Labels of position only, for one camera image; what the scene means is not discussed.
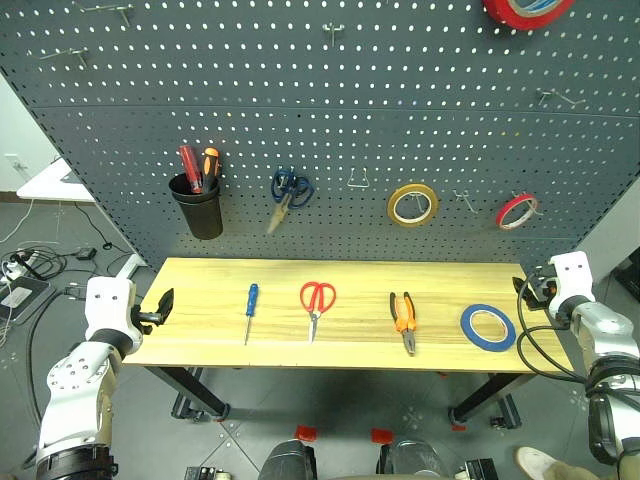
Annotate black table leg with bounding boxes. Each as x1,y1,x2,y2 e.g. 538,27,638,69
447,372,540,432
143,367,232,424

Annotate dark rounded shape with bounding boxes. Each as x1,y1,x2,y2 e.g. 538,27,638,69
256,439,318,480
376,438,454,480

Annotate black plastic holder cup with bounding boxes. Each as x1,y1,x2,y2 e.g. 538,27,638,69
168,172,225,241

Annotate blue tape roll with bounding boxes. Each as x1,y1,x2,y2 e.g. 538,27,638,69
459,303,518,354

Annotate red handled screwdriver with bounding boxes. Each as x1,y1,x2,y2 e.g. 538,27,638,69
178,144,204,195

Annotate orange black handled screwdriver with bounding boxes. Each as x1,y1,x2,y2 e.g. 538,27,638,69
200,146,222,193

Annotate white power strip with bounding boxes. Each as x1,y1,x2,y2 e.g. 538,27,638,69
0,248,40,284

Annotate blue handled screwdriver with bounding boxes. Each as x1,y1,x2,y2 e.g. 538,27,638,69
243,282,260,347

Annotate orange black handled pliers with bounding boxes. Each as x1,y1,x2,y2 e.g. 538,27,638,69
388,291,420,357

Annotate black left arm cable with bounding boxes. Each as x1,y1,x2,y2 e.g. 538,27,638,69
27,282,90,426

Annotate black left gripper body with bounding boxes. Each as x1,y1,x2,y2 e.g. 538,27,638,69
131,301,164,337

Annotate grey pegboard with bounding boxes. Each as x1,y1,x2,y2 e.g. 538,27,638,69
0,0,640,274

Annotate large red tape roll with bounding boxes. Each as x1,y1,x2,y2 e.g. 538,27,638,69
481,0,577,32

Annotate silver wire loop hook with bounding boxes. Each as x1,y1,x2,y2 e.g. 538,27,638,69
346,166,372,191

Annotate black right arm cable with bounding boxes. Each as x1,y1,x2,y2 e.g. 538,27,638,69
515,278,592,387

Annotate blue handled scissors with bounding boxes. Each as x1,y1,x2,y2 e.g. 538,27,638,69
266,167,316,235

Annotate red handled scissors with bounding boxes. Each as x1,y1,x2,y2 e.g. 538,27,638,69
299,281,338,345

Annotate white shoe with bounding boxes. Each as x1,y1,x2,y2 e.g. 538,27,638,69
514,446,569,480

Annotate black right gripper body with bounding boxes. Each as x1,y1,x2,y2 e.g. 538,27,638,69
525,265,558,312

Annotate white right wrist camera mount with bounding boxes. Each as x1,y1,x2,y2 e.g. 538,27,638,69
546,251,597,322

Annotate black box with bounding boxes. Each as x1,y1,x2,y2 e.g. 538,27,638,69
611,258,640,302

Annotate small red tape roll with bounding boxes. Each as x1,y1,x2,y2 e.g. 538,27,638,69
495,192,541,232

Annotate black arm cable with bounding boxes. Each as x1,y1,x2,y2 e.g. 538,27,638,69
515,278,592,387
27,282,90,426

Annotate black flat case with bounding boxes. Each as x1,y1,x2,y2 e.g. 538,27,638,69
0,276,52,322

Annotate small black metal block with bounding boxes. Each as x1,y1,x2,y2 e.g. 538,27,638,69
453,458,500,480
183,465,235,480

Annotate white desk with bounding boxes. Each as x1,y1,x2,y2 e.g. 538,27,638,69
15,156,97,205

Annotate yellow tape roll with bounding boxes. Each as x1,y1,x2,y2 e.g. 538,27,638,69
386,183,442,227

